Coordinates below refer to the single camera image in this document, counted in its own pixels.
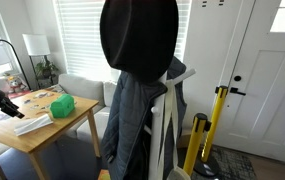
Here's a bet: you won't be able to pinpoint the white paper towel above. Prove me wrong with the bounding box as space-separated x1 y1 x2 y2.
13 113 55 137

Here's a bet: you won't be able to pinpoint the red flat box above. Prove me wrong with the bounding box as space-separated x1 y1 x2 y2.
7 90 32 100

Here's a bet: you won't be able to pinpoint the cat plush toy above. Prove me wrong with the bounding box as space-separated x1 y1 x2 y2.
7 75 28 94

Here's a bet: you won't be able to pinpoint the light wooden table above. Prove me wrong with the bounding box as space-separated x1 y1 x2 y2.
0 88 102 180

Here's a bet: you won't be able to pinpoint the green house-shaped box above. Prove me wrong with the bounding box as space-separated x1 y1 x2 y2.
49 93 76 119

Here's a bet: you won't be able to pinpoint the Christmas Santa print cloth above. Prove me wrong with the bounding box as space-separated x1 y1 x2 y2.
45 84 66 95

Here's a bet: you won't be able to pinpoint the green potted plant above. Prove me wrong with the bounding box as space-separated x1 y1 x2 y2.
34 59 60 81

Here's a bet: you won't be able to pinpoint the light grey sofa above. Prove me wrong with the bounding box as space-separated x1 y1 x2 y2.
57 73 118 144

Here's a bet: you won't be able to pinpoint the white shade floor lamp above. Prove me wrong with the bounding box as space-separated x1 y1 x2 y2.
22 33 55 90

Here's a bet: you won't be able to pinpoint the white window blinds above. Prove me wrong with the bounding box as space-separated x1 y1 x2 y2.
53 0 193 83

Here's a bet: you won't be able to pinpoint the orange block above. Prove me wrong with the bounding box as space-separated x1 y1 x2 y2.
97 169 112 180

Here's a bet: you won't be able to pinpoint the blue-grey quilted jacket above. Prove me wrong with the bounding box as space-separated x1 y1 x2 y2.
100 56 188 180

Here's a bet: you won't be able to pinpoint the white coat rack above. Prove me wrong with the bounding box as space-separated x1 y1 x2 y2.
143 68 197 180

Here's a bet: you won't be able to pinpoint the black hat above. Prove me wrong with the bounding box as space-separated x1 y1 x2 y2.
99 0 180 84

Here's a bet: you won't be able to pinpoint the cream tote bag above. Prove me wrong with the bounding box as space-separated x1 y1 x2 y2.
156 79 192 180

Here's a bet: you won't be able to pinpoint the brown cardboard box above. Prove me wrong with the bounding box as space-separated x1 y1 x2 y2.
177 128 194 150

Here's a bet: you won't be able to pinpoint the grey patterned doormat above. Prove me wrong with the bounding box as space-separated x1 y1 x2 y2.
178 144 258 180

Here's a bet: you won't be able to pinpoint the white entry door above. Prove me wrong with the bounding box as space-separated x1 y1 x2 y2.
211 0 285 164

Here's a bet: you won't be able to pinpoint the short yellow stanchion post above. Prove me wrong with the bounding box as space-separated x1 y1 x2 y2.
182 112 212 178

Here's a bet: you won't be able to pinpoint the tall yellow stanchion post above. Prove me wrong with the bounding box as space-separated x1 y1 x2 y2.
193 84 230 178

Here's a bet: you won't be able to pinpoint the black door handle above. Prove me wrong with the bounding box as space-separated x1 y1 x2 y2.
229 86 247 97

